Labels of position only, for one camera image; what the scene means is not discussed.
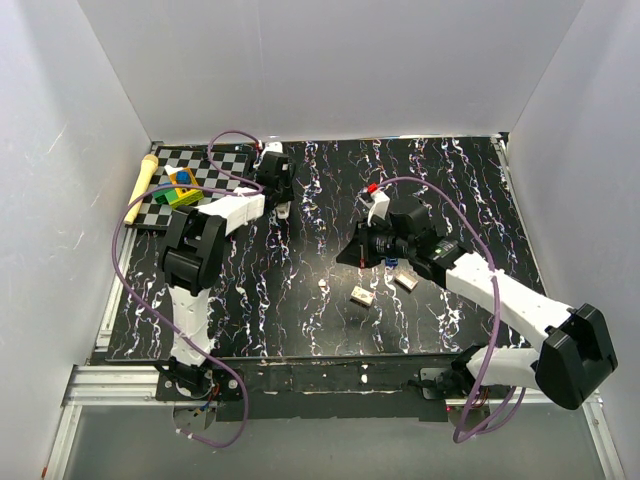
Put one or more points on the black white checkerboard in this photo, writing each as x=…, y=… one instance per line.
x=221, y=174

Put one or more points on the white cream stapler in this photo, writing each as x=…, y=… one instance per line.
x=283, y=210

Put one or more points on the staple box near centre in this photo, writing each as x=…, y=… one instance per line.
x=362, y=296

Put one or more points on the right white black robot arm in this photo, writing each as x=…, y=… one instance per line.
x=570, y=352

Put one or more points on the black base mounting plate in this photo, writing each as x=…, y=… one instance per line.
x=324, y=387

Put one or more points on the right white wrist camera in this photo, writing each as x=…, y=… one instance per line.
x=377, y=202

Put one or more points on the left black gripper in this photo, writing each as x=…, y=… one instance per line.
x=288, y=196

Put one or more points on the staple box right one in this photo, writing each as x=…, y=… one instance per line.
x=406, y=281

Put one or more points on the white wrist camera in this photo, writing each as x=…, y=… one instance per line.
x=377, y=202
x=276, y=147

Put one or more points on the aluminium frame rail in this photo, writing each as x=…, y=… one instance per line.
x=102, y=386

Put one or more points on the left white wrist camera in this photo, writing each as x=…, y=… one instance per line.
x=276, y=147

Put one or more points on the colourful toy block assembly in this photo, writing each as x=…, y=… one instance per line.
x=180, y=190

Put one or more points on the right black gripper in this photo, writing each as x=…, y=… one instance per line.
x=357, y=251

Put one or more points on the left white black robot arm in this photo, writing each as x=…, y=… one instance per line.
x=192, y=256

